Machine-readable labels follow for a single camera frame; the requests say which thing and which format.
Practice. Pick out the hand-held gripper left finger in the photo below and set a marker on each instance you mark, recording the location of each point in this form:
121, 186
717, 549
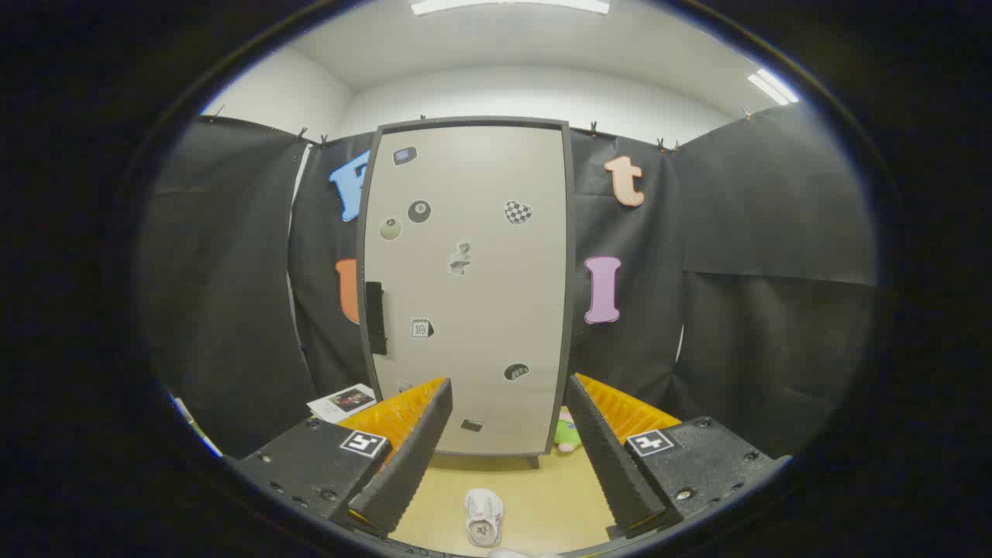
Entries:
415, 449

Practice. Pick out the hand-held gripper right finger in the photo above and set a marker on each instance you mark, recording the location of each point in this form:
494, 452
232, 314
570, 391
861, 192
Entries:
608, 453

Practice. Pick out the white shoe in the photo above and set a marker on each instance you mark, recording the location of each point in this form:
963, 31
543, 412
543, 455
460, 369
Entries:
483, 518

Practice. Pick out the beige shoe cabinet door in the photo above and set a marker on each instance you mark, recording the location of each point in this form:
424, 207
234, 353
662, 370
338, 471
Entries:
480, 294

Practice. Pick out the grey shoe cabinet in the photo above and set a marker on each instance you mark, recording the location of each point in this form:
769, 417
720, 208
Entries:
570, 271

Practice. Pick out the green pink plush toy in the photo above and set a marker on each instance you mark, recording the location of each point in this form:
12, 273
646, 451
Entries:
566, 438

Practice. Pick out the white book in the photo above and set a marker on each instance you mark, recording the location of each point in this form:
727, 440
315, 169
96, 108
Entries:
341, 401

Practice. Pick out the white rounded object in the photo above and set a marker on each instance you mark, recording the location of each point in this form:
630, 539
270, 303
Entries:
519, 553

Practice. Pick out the black backdrop cloth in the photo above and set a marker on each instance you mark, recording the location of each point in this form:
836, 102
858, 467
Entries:
232, 271

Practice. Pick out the short ceiling light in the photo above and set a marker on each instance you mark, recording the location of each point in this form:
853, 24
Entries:
773, 85

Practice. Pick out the long ceiling light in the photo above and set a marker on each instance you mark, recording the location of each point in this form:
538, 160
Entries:
508, 5

